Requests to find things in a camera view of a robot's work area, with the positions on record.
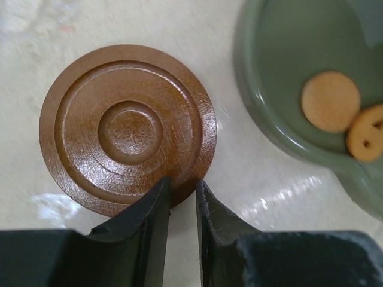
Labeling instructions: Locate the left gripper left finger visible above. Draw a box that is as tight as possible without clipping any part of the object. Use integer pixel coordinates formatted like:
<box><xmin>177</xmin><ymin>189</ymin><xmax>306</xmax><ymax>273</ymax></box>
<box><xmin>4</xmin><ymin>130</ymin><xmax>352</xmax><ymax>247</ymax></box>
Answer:
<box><xmin>1</xmin><ymin>177</ymin><xmax>171</xmax><ymax>286</ymax></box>

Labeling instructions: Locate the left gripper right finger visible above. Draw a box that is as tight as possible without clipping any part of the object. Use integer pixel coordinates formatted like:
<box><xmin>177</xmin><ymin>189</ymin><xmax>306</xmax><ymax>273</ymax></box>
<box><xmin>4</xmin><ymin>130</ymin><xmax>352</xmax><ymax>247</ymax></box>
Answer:
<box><xmin>196</xmin><ymin>181</ymin><xmax>382</xmax><ymax>286</ymax></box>

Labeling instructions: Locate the brown saucer back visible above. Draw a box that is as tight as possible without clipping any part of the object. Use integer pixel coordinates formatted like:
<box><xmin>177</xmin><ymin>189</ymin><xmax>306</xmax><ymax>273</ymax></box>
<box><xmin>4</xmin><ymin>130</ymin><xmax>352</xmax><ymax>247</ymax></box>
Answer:
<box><xmin>39</xmin><ymin>44</ymin><xmax>217</xmax><ymax>216</ymax></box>

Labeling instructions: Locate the orange slice cookie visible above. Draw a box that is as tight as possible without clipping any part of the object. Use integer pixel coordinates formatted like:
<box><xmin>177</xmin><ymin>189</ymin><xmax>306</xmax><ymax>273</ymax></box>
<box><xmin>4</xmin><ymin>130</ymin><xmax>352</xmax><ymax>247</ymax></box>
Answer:
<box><xmin>346</xmin><ymin>104</ymin><xmax>382</xmax><ymax>162</ymax></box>

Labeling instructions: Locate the round orange cookie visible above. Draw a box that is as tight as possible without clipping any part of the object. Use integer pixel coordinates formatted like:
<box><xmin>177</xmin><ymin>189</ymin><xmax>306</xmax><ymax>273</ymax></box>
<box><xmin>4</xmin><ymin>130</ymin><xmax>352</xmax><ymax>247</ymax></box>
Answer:
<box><xmin>300</xmin><ymin>71</ymin><xmax>361</xmax><ymax>133</ymax></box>

